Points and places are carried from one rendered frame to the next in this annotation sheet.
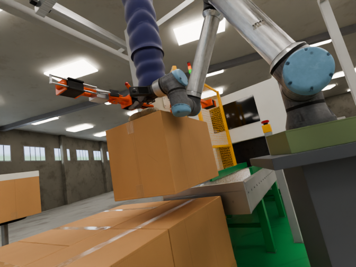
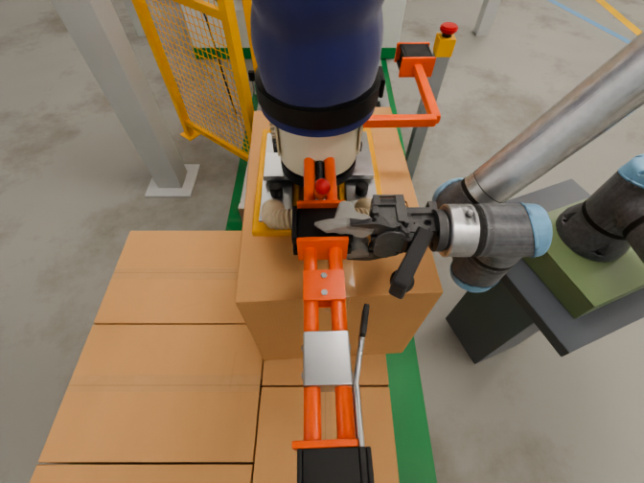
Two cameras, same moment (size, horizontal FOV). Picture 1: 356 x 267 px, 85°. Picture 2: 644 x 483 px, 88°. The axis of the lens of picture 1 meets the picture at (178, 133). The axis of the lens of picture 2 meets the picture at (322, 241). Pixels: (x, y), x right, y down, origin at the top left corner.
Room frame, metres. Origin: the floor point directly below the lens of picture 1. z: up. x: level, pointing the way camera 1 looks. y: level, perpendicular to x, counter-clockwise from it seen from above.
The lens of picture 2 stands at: (0.78, 0.41, 1.65)
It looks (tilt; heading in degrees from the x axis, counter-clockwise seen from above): 56 degrees down; 328
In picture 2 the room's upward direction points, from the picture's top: straight up
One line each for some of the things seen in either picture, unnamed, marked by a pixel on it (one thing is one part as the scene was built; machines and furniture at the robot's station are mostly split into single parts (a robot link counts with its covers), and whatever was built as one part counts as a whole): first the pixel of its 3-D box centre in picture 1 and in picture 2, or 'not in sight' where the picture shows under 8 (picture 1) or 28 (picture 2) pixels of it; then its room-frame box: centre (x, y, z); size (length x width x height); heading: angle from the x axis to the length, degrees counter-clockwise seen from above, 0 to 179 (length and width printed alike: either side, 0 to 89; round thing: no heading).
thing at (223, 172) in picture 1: (230, 169); not in sight; (2.97, -0.65, 0.60); 1.60 x 0.11 x 0.09; 148
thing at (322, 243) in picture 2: (131, 103); (321, 229); (1.07, 0.23, 1.20); 0.10 x 0.08 x 0.06; 60
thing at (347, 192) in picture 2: not in sight; (357, 170); (1.24, 0.02, 1.09); 0.34 x 0.10 x 0.05; 150
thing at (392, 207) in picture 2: (149, 94); (403, 227); (1.00, 0.11, 1.20); 0.12 x 0.09 x 0.08; 58
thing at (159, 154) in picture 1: (168, 155); (328, 232); (1.26, 0.09, 0.87); 0.60 x 0.40 x 0.40; 151
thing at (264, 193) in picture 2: not in sight; (278, 172); (1.33, 0.19, 1.09); 0.34 x 0.10 x 0.05; 150
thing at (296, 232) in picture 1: (281, 180); (418, 136); (1.76, -0.80, 0.50); 0.07 x 0.07 x 1.00; 58
